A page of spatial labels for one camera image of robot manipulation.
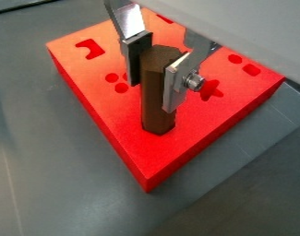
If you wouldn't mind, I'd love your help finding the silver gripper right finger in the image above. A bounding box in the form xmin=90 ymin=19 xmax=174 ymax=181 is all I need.
xmin=162 ymin=30 xmax=218 ymax=113

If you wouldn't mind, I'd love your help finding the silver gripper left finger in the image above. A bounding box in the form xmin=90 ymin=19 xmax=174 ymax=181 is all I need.
xmin=103 ymin=0 xmax=153 ymax=86

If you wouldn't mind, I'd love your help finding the brown hexagonal wooden peg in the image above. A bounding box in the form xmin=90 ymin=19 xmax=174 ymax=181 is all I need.
xmin=139 ymin=45 xmax=181 ymax=136

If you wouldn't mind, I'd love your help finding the red shape sorting board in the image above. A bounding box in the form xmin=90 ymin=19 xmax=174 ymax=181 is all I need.
xmin=44 ymin=6 xmax=288 ymax=194

